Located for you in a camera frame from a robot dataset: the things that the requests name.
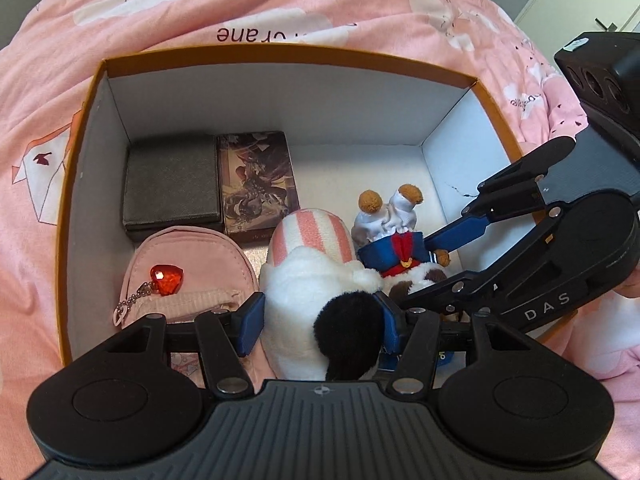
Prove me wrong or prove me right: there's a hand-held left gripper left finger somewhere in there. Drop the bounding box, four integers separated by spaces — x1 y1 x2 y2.
102 292 266 397

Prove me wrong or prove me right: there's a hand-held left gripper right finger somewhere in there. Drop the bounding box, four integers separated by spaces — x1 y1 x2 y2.
376 292 541 395

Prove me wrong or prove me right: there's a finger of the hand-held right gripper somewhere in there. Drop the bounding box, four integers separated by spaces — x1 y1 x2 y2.
394 206 592 334
424 136 577 256

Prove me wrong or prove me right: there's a white plush dog striped hat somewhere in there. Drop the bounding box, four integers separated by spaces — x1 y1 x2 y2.
257 210 386 382

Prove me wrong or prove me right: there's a small plush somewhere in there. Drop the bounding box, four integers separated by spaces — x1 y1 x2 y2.
352 183 464 322

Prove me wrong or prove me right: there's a pink mini backpack pouch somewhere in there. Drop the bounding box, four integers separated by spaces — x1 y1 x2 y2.
112 226 261 388

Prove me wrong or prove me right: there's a red heart keychain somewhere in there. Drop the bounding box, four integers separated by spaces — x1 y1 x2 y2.
114 263 185 328

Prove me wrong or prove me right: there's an illustrated card box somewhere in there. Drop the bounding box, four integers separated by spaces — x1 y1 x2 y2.
217 131 301 245

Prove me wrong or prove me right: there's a dark grey box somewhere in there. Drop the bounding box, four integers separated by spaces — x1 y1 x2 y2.
122 132 224 234

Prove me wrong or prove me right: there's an orange cardboard box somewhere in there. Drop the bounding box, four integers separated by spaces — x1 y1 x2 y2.
57 42 566 367

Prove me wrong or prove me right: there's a pink cloud print blanket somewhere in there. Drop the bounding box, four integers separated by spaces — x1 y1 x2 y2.
0 0 640 411

